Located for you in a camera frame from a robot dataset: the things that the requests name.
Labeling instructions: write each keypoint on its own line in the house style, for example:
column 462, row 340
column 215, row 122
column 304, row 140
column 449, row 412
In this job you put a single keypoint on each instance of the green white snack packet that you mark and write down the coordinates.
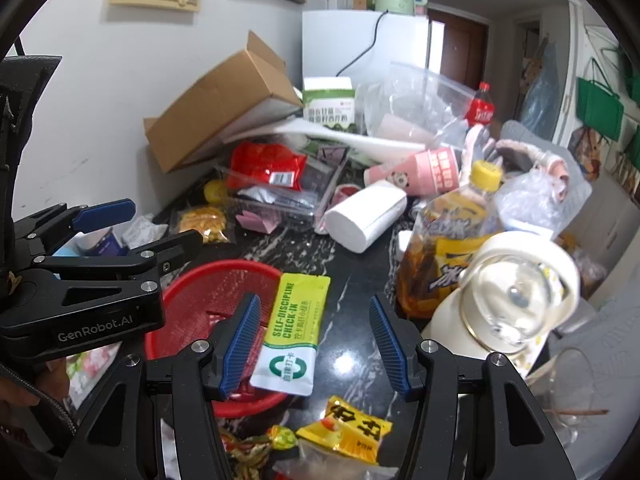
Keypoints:
column 295, row 330

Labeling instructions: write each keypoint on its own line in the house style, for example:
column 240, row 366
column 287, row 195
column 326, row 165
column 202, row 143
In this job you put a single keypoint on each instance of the clear zip bag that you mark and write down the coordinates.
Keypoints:
column 415, row 95

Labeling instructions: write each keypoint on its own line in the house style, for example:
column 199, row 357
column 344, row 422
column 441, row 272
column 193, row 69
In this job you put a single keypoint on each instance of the large green tote bag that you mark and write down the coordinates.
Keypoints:
column 600, row 105

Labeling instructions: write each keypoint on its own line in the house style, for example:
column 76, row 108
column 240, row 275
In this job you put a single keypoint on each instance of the white pink green packet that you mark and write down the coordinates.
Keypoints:
column 95, row 370

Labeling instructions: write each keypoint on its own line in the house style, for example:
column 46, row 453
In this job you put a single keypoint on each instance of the glass mug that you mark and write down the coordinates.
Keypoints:
column 575, row 385

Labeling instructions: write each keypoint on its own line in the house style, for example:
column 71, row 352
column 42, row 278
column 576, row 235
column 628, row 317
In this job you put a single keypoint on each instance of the red cola bottle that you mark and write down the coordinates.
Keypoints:
column 480, row 107

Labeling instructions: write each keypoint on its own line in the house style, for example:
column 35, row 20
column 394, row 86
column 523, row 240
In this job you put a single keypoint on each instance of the pink paper cup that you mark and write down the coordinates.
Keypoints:
column 420, row 170

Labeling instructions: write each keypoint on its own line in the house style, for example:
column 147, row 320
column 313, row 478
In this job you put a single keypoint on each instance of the white crumpled wrapper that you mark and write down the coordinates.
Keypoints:
column 145, row 230

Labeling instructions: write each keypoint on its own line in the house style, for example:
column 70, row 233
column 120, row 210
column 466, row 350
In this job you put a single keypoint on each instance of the blue translucent hanging bag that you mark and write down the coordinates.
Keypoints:
column 540, row 95

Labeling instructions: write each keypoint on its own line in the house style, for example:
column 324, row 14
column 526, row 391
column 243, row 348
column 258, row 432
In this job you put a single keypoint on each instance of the brown door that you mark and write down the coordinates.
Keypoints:
column 460, row 45

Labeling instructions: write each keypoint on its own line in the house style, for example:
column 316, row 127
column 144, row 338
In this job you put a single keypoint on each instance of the gold brown snack packet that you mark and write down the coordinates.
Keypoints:
column 245, row 455

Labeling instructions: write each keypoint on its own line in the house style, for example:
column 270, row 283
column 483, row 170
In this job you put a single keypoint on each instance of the yellow snack packet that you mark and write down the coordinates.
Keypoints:
column 350, row 435

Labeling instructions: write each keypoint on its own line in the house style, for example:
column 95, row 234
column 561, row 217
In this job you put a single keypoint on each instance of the clear bagged pastry packet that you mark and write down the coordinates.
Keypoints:
column 325, row 467

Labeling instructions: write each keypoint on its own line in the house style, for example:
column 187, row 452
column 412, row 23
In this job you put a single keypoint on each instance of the cream white jug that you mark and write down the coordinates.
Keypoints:
column 455, row 320

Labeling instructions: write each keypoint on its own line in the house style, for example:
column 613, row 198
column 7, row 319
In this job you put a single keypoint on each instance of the red plastic basket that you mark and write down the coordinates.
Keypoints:
column 200, row 285

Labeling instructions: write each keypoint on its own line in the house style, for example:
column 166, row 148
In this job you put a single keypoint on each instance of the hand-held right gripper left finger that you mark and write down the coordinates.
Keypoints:
column 242, row 345

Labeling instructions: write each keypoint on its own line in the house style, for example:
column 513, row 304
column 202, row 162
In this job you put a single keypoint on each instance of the colourful patterned tote bag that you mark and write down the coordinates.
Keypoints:
column 586, row 155

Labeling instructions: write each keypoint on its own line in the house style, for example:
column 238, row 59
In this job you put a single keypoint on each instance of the pink black patterned packet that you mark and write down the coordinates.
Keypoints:
column 332, row 154

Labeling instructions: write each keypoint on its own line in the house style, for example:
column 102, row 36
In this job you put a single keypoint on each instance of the white paper roll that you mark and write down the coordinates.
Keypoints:
column 360, row 215

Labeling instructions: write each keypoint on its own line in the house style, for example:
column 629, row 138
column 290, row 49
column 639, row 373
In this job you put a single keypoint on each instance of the green white carton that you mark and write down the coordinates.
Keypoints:
column 330, row 110

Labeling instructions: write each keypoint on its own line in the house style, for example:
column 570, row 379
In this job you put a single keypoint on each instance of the white foam tray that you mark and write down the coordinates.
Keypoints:
column 380, row 147

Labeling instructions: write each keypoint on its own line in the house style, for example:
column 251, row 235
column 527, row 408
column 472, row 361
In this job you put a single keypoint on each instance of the small pink cup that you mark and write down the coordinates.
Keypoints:
column 346, row 194

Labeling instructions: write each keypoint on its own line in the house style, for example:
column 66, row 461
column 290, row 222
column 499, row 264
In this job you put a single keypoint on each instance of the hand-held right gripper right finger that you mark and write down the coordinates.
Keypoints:
column 387, row 345

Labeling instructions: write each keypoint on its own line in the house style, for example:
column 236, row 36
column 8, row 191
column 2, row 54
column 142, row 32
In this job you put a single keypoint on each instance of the clear plastic box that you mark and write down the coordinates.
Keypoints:
column 305, row 200

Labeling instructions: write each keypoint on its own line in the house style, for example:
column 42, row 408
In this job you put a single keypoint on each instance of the red packet white label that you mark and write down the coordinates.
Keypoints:
column 265, row 162

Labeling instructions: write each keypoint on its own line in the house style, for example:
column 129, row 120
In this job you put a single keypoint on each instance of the person's left hand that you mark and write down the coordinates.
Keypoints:
column 52, row 380

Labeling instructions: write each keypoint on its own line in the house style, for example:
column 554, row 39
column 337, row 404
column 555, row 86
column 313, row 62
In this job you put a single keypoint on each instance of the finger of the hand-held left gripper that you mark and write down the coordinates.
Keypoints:
column 105, row 212
column 165, row 250

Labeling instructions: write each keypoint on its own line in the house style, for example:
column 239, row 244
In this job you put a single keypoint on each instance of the pink plush slipper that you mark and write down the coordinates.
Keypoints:
column 530, row 160

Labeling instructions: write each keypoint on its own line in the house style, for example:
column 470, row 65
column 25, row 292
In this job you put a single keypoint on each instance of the white fridge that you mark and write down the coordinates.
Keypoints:
column 340, row 40

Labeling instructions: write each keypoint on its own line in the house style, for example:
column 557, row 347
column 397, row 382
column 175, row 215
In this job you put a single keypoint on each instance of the dark blue jar white lid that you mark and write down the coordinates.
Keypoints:
column 107, row 246

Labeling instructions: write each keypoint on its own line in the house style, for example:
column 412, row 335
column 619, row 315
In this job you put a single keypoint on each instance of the clear crumpled plastic bag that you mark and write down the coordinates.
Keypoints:
column 540, row 205

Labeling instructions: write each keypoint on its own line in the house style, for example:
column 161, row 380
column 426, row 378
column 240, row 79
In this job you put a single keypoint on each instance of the iced tea bottle yellow cap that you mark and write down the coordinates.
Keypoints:
column 440, row 240

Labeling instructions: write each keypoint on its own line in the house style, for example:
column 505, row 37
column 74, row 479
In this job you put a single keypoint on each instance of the pink folded paper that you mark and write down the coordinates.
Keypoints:
column 257, row 221

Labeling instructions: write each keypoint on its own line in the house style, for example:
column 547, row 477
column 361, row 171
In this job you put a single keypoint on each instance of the beige patterned tote bag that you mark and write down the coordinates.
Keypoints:
column 622, row 172

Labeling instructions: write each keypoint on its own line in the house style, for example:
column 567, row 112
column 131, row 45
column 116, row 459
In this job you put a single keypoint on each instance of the yellow round object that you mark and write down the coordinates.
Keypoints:
column 216, row 192

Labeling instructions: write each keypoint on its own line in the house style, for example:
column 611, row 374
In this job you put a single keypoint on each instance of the yellow green candy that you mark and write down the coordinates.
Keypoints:
column 284, row 437

